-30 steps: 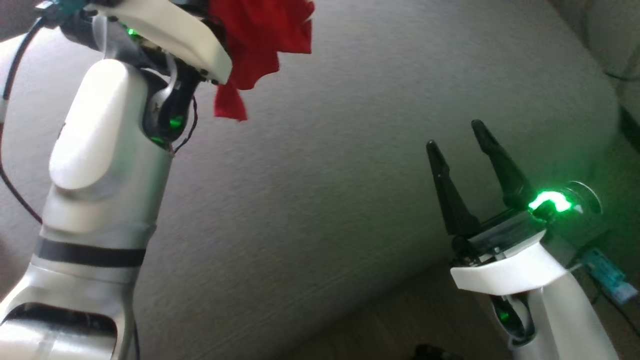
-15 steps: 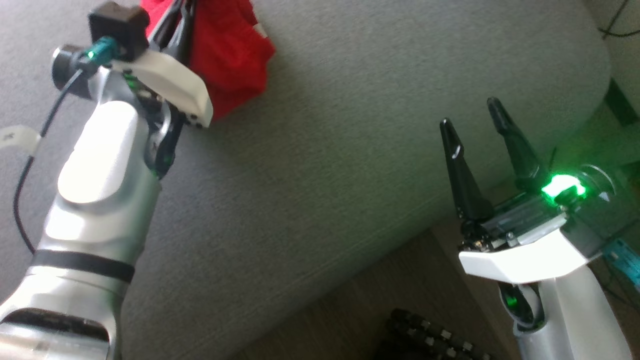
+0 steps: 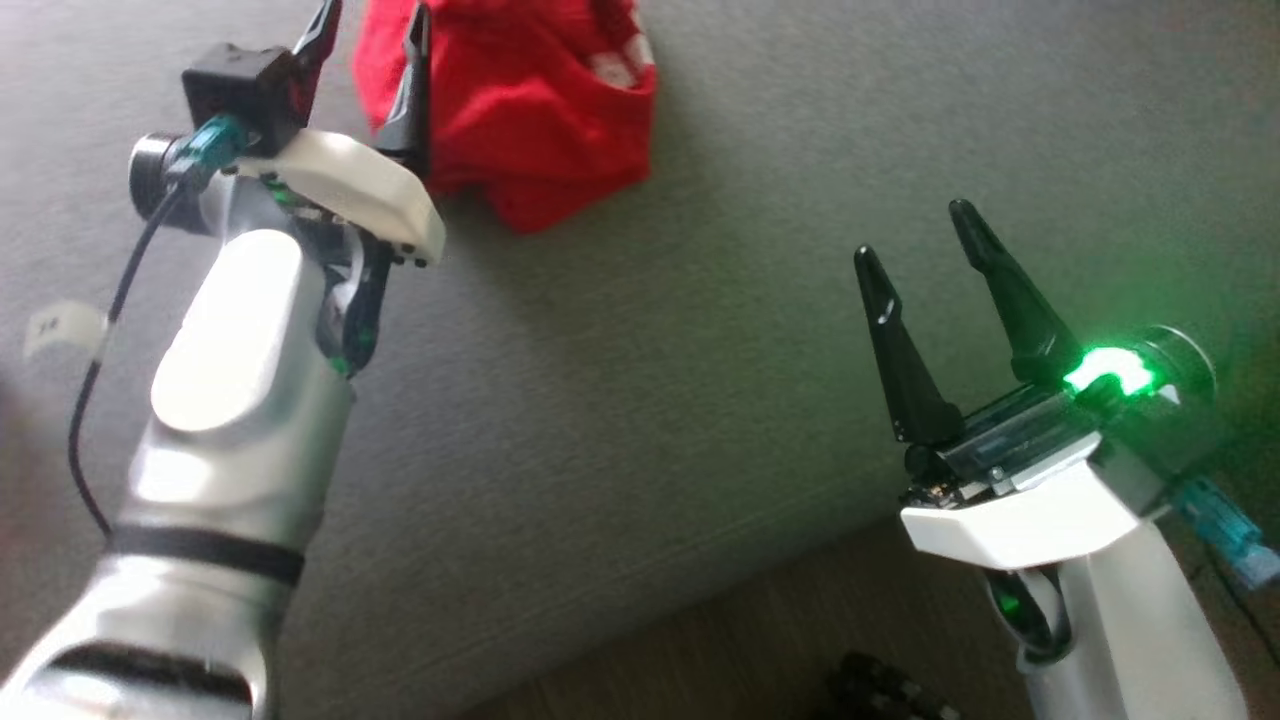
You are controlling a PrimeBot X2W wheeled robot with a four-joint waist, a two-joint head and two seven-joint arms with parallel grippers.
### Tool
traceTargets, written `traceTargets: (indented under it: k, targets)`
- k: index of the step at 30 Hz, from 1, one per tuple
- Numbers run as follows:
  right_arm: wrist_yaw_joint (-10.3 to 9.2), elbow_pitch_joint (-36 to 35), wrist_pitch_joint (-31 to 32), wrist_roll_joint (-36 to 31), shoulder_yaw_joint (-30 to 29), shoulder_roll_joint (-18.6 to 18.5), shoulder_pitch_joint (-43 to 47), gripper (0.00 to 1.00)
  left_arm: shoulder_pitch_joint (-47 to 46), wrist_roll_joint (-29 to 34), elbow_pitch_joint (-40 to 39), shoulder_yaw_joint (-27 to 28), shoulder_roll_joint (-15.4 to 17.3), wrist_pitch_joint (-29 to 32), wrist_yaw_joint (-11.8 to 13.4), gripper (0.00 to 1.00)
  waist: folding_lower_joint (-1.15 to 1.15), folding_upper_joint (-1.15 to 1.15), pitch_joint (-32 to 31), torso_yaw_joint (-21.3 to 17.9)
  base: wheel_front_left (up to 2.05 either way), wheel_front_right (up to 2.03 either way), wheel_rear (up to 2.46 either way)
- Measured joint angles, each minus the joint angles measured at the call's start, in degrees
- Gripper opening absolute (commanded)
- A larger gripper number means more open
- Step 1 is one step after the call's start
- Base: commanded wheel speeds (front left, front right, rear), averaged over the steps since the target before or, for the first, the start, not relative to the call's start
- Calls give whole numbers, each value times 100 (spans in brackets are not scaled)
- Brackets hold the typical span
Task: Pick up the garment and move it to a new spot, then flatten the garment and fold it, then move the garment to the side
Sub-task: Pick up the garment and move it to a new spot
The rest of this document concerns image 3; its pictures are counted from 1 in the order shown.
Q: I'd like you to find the grey sofa seat cushion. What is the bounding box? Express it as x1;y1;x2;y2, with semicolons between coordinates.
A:
0;0;1280;720

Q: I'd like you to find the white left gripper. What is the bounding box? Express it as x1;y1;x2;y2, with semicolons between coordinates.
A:
130;0;446;269

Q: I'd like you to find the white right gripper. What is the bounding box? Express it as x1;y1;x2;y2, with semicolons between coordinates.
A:
853;198;1216;573

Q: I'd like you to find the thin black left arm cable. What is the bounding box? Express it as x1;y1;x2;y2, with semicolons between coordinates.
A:
66;180;191;537

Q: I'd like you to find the white cable label tag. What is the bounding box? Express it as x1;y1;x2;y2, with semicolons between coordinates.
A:
22;300;109;361

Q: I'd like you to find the teal right cable connector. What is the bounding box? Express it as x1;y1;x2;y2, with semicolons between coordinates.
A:
1168;474;1280;591

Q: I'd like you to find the plain red garment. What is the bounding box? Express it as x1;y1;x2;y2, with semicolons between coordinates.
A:
352;0;661;237

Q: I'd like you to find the teal cable connector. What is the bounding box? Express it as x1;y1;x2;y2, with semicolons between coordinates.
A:
172;114;251;191
1168;474;1280;591

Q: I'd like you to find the teal left cable connector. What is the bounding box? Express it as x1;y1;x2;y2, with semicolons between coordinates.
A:
172;114;251;191

